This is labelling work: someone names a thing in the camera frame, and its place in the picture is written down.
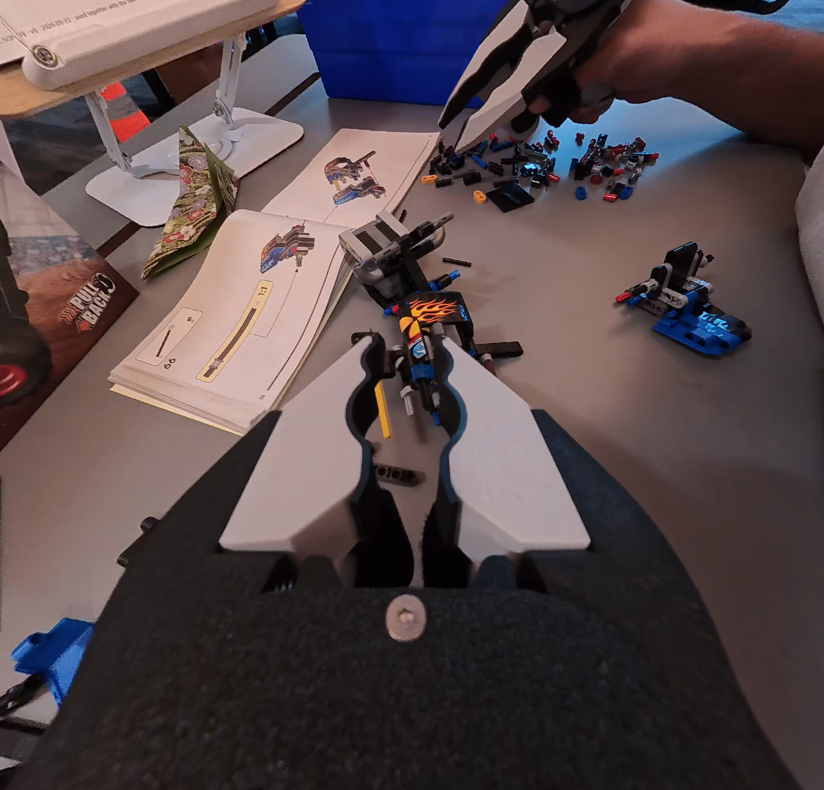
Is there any open lego instruction booklet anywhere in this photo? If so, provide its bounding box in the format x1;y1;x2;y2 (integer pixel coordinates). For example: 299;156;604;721
108;128;442;436

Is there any orange traffic cone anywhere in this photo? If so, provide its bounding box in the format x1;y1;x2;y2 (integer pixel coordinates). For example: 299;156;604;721
100;82;153;142

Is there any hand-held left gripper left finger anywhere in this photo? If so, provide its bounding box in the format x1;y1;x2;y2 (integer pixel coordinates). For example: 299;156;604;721
219;335;377;554

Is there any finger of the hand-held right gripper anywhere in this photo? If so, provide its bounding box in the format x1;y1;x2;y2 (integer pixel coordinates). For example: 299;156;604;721
456;27;574;152
438;0;538;133

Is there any white cloth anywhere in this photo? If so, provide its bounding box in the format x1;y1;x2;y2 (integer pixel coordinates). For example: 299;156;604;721
794;146;824;327

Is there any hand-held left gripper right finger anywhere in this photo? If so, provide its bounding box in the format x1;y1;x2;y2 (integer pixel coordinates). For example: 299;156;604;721
431;336;592;556

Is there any blue plastic part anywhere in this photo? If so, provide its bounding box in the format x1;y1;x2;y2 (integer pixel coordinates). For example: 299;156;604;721
12;617;96;705

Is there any black lego truck chassis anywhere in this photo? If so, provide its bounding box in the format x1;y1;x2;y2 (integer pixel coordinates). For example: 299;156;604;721
338;207;525;440

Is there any lego set box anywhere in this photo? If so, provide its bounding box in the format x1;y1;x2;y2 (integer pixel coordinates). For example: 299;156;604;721
0;159;140;451

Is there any person's right hand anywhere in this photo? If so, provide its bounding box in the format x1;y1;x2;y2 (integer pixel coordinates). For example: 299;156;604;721
524;0;709;126

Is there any blue lego hood assembly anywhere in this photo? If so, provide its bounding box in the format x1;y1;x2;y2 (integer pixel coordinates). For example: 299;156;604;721
615;242;754;357

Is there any black flat lego panel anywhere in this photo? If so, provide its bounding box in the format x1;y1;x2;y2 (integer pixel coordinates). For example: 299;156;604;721
486;182;536;215

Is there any wooden stand board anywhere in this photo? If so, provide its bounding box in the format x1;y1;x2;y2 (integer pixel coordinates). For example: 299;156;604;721
0;0;316;119

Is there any person's right forearm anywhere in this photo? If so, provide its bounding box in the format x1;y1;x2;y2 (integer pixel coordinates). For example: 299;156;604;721
695;5;824;160

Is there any floral folded paper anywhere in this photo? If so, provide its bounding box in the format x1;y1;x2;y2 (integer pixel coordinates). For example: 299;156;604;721
140;126;240;281

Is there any pile of small lego pieces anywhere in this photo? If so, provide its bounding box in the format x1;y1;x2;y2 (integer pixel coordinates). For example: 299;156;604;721
421;127;660;206

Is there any blue plastic bin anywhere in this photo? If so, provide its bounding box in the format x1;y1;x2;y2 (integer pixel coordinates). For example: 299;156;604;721
299;0;538;110

